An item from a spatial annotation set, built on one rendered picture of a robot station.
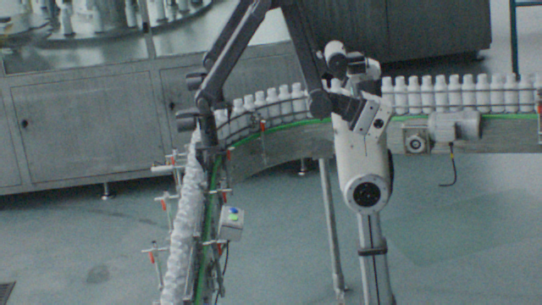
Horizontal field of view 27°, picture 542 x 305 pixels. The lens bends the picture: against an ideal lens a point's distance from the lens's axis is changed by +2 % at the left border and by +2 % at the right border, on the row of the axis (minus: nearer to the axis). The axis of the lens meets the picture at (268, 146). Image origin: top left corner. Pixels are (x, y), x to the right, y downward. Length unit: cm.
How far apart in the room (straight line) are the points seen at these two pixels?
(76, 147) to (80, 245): 71
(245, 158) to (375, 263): 118
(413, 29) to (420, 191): 235
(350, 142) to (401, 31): 504
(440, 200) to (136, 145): 192
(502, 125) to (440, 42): 392
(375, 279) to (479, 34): 500
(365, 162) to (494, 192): 288
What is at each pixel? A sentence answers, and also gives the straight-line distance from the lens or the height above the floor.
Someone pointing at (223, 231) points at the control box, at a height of 108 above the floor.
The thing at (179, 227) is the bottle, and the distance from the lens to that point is 383.
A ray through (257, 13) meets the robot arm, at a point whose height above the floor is 189.
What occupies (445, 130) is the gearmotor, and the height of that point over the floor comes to 99.
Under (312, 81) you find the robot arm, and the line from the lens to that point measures 362.
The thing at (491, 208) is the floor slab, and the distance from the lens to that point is 650.
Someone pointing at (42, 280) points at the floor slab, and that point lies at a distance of 643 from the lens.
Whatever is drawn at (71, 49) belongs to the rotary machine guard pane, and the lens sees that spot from 697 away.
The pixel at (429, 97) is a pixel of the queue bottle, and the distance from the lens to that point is 506.
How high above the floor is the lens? 274
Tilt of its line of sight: 21 degrees down
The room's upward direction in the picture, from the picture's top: 8 degrees counter-clockwise
